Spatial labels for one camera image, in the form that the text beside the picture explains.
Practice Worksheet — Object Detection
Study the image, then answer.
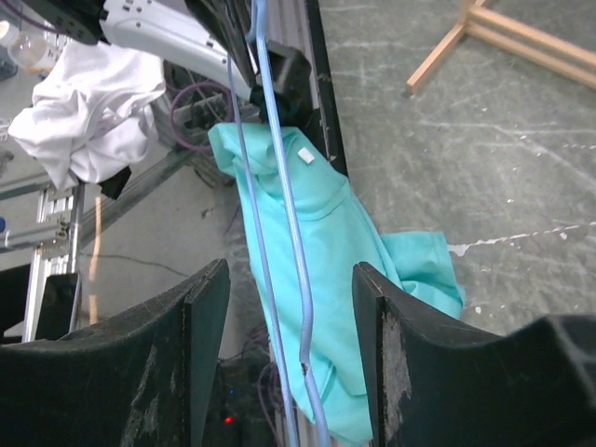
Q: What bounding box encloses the white crumpled cloth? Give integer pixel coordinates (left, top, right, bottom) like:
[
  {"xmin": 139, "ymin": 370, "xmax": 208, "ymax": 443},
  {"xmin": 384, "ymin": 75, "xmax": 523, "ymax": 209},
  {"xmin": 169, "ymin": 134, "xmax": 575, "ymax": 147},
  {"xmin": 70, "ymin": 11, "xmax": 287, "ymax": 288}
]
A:
[{"xmin": 8, "ymin": 41, "xmax": 166, "ymax": 190}]

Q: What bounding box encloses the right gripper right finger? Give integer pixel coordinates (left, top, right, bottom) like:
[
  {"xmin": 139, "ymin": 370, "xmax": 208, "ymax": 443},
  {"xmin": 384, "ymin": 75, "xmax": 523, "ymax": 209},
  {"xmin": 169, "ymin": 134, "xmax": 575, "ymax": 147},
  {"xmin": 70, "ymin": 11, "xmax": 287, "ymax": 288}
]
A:
[{"xmin": 353, "ymin": 263, "xmax": 595, "ymax": 446}]

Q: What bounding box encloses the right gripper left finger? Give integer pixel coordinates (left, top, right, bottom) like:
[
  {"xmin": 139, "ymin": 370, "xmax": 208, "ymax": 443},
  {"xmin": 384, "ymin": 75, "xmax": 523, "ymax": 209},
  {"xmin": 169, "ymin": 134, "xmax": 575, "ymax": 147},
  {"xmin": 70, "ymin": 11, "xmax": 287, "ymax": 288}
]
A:
[{"xmin": 1, "ymin": 259, "xmax": 230, "ymax": 446}]

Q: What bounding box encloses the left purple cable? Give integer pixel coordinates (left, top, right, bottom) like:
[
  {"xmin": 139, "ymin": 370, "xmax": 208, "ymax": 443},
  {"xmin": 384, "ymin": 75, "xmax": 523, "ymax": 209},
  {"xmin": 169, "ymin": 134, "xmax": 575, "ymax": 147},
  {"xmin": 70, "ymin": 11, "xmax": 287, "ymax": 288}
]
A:
[{"xmin": 168, "ymin": 79, "xmax": 234, "ymax": 153}]

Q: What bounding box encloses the clear plastic bottle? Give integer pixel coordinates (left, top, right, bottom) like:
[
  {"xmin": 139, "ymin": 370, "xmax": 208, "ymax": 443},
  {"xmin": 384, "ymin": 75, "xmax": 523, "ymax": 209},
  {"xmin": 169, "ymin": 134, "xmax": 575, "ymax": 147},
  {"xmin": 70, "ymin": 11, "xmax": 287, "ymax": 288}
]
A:
[{"xmin": 1, "ymin": 20, "xmax": 60, "ymax": 76}]

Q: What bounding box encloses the light blue hanger with teal shirt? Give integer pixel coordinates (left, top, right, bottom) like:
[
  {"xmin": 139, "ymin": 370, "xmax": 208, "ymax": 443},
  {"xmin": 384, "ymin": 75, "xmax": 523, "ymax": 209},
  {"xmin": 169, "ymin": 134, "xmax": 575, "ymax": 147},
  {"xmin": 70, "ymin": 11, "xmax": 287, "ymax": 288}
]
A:
[{"xmin": 225, "ymin": 0, "xmax": 332, "ymax": 447}]

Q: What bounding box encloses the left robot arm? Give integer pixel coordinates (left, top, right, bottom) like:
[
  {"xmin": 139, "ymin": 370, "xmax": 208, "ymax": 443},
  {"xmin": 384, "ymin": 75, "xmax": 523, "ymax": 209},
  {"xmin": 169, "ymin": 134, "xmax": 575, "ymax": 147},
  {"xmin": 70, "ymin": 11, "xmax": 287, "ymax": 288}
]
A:
[{"xmin": 26, "ymin": 1, "xmax": 313, "ymax": 127}]

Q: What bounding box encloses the teal t shirt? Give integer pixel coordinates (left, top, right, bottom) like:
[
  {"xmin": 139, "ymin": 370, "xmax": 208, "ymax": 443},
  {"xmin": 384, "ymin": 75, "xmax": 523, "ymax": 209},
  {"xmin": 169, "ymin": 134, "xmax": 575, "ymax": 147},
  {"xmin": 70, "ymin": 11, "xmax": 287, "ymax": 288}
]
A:
[{"xmin": 209, "ymin": 123, "xmax": 465, "ymax": 446}]

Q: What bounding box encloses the wooden clothes rack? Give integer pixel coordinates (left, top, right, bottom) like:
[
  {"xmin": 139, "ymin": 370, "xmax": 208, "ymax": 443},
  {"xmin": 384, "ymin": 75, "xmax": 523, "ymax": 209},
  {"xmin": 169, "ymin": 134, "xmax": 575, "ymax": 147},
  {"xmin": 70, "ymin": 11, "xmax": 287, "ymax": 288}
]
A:
[{"xmin": 406, "ymin": 1, "xmax": 595, "ymax": 94}]

